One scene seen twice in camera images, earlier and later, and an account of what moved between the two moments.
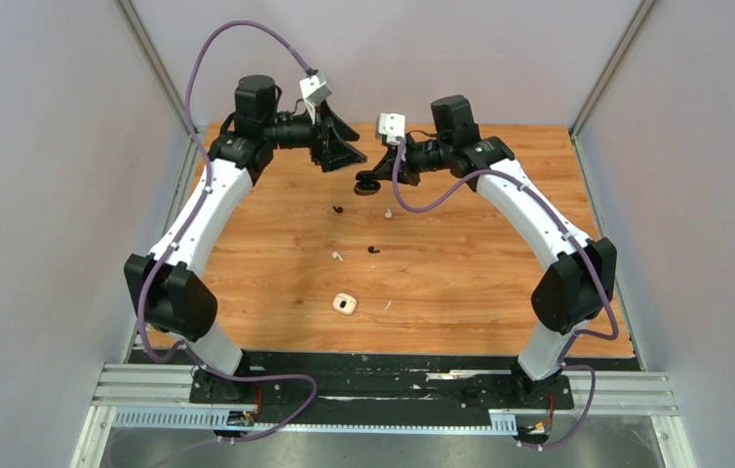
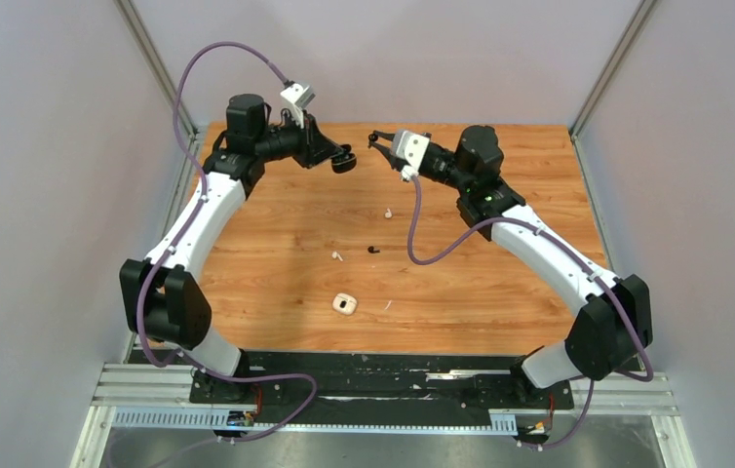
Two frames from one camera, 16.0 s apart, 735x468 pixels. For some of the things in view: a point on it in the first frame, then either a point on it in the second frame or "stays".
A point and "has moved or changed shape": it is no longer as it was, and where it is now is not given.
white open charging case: (344, 303) stays
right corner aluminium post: (575, 130) stays
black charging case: (367, 187) has moved or changed shape
